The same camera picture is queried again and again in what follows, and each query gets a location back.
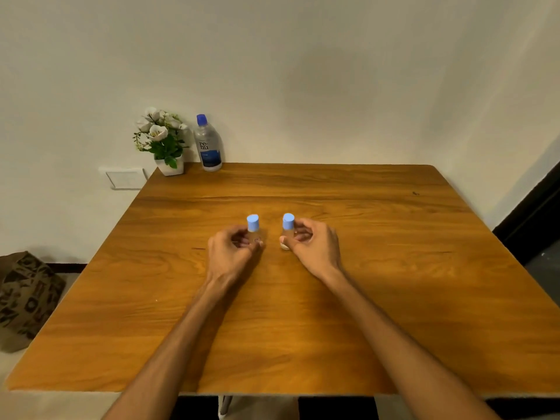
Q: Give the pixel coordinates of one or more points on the person's left hand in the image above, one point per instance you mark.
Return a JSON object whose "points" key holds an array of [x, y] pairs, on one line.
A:
{"points": [[225, 255]]}

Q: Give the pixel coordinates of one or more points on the person's right hand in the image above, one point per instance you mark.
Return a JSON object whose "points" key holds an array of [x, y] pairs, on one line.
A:
{"points": [[317, 251]]}

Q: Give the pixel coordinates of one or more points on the person's right thumb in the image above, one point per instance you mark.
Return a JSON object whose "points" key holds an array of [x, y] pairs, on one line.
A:
{"points": [[291, 243]]}

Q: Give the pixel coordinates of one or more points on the person's left thumb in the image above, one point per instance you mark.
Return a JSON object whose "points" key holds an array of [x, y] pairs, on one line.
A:
{"points": [[253, 245]]}

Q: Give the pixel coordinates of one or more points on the small blue-capped clear bottle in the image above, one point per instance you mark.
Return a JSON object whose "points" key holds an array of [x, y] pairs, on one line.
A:
{"points": [[288, 227], [253, 229]]}

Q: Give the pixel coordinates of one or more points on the person's right forearm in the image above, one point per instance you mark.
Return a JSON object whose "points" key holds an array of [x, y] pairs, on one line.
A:
{"points": [[402, 349]]}

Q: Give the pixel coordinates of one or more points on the person's left forearm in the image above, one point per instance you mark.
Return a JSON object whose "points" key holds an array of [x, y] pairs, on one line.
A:
{"points": [[175, 345]]}

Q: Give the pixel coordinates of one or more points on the large blue-capped solution bottle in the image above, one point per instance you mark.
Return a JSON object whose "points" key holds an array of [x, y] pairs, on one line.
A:
{"points": [[208, 144]]}

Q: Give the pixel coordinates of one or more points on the white flowers in white pot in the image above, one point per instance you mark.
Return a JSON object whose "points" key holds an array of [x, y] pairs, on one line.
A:
{"points": [[162, 139]]}

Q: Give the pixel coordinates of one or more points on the metal table leg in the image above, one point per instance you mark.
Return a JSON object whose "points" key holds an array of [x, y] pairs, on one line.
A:
{"points": [[225, 405]]}

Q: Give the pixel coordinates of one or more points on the brown patterned paper bag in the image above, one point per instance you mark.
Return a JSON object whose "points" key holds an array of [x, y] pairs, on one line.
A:
{"points": [[26, 297]]}

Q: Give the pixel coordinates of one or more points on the white wall socket plate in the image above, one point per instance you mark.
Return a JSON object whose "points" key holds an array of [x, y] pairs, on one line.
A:
{"points": [[127, 178]]}

